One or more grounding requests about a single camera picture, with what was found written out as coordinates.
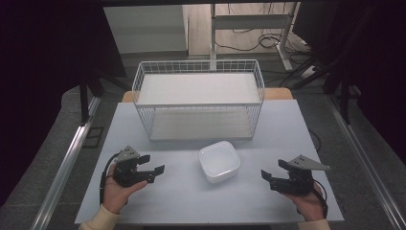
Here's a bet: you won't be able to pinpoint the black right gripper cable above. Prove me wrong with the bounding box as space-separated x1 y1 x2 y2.
296 178 329 219

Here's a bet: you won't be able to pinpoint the white wire basket rack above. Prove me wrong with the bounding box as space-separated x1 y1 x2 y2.
131 58 266 142

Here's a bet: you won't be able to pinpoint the person's right hand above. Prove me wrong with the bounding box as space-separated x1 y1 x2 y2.
282 181 327 222

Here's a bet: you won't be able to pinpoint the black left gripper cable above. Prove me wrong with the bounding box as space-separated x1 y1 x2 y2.
99 151 122 205

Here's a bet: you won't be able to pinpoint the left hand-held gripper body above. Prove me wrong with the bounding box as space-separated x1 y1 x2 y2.
113 145 151 189

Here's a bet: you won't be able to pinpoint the person's left hand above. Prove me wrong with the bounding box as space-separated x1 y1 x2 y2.
101 164 149 216

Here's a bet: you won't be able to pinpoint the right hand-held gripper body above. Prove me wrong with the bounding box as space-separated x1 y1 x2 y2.
269 153 331 196

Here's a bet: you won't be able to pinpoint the white square bowl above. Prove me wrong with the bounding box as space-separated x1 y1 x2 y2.
198 140 242 185

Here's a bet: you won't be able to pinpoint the black cable beside table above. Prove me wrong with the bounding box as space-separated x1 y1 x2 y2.
307 128 322 153

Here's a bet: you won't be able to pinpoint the wooden board under table top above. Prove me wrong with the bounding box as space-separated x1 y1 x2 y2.
121 87 295 104

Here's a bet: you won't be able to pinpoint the white metal desk frame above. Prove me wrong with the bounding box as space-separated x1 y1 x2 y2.
209 2 301 72

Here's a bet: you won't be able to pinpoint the black floor cables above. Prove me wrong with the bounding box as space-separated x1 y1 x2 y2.
214 3 315 89

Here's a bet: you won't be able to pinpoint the aluminium floor rail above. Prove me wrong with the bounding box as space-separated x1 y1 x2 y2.
325 94 406 230
29 96 102 230

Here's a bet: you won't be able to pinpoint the black metal stand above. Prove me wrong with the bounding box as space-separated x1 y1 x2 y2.
78 75 132 127
290 57 363 126

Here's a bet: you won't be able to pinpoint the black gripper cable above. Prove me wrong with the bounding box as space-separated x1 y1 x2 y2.
99 151 122 205
296 178 329 219

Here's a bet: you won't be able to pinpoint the black floor grille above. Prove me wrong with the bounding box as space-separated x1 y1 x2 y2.
82 126 105 150

